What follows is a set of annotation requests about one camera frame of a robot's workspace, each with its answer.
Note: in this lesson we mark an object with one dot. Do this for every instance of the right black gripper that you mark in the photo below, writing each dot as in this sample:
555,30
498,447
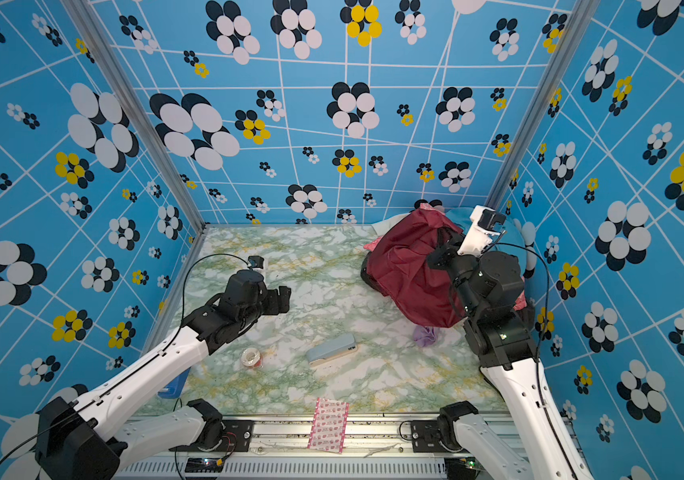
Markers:
447,254

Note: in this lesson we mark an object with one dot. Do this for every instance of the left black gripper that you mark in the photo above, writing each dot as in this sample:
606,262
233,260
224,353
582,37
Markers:
277,307

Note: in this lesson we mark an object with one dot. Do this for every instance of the maroon cloth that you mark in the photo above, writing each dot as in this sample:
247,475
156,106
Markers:
399,265

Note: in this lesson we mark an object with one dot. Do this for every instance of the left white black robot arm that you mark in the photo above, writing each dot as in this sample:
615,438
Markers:
92,436

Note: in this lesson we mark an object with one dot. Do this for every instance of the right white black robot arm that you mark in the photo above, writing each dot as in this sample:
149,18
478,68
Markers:
509,360

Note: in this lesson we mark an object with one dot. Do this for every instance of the white cloth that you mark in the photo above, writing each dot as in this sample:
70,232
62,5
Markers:
382,227

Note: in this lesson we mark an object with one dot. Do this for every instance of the black cloth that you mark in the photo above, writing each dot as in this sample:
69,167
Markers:
369,280

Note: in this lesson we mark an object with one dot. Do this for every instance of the lavender cloth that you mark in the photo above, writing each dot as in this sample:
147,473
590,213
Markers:
424,336

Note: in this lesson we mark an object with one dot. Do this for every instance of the clear tape roll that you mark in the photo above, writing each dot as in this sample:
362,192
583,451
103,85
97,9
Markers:
251,358

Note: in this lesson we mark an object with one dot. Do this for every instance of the light blue stapler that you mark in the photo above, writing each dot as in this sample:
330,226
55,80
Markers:
332,349

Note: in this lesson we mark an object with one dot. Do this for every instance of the blue object at left edge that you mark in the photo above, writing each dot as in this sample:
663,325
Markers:
174,389

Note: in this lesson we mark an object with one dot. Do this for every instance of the pink patterned packet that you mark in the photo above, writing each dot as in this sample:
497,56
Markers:
328,430

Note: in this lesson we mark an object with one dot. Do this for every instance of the left green circuit board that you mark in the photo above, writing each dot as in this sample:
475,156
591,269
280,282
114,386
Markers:
202,466

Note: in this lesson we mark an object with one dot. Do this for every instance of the green circuit board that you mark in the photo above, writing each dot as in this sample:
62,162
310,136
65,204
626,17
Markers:
462,469
202,466

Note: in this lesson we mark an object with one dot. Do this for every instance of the right green circuit board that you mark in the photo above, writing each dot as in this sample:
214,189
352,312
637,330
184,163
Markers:
462,469

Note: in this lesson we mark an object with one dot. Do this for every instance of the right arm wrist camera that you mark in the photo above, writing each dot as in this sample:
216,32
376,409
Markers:
481,233

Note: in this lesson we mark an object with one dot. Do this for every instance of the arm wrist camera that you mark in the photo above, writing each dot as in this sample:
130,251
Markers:
481,233
256,262

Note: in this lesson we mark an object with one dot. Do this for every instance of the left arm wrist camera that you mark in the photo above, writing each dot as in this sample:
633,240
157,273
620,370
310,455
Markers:
256,262

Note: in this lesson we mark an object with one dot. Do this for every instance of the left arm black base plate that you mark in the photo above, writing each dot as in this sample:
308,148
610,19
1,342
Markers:
234,436

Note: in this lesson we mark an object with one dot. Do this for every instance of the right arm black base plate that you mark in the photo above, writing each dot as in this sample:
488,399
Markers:
426,437

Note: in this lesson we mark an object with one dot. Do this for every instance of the aluminium front rail frame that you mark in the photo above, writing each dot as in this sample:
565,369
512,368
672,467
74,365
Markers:
377,446

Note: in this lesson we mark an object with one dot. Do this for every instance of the left aluminium corner post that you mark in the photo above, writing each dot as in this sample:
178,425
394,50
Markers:
85,20

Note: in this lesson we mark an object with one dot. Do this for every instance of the aluminium corner post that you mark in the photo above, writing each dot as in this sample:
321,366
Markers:
85,20
577,25

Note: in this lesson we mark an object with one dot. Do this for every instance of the right aluminium corner post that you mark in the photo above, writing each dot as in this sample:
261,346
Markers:
577,25

